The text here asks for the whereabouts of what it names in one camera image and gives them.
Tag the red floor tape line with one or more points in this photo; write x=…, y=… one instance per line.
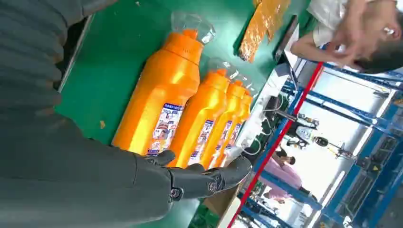
x=299, y=104

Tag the brown cardboard box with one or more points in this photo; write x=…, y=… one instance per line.
x=220, y=199

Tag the black device with antenna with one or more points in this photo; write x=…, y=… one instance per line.
x=274, y=105

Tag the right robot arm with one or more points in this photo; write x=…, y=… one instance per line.
x=28, y=56

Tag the person in background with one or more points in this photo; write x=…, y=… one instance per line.
x=283, y=176

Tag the white desk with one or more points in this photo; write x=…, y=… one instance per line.
x=270, y=85

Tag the person's left hand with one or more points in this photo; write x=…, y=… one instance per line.
x=346, y=47

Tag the white background machine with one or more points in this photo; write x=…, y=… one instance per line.
x=303, y=132

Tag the black tablet on stand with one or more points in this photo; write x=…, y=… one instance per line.
x=285, y=39

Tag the yellow plastic sheet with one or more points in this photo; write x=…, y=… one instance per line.
x=261, y=28

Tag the green table mat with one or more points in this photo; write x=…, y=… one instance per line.
x=126, y=47

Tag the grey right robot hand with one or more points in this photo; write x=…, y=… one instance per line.
x=78, y=182

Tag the blue metal rack frame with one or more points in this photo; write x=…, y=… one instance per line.
x=365, y=119

